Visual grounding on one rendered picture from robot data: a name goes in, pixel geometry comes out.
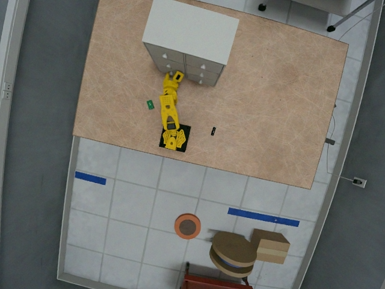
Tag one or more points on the grey chest of drawers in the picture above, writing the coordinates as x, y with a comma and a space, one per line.
190, 30

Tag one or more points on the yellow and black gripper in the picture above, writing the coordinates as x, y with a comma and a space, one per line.
172, 84

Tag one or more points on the green 9v battery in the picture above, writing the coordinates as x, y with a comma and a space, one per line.
150, 104

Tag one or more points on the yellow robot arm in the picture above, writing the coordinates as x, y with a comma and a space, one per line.
170, 135

